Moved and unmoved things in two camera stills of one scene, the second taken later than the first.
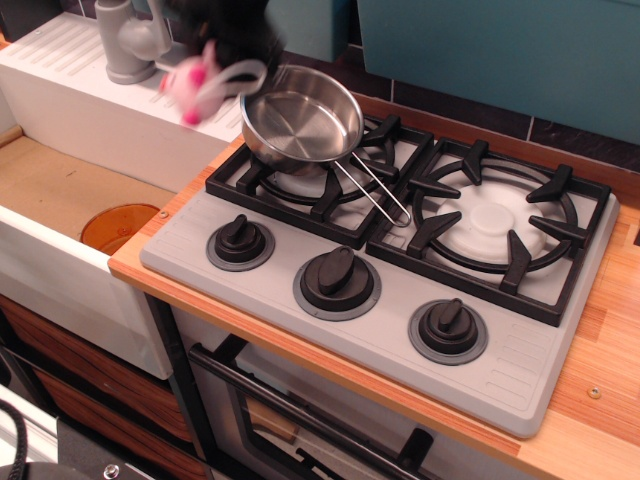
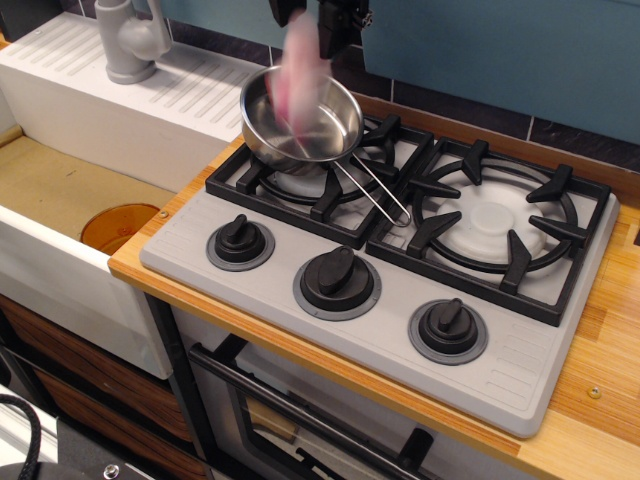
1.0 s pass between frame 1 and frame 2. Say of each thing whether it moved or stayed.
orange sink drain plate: stayed
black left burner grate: stayed
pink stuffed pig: moved
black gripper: moved
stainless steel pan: stayed
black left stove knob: stayed
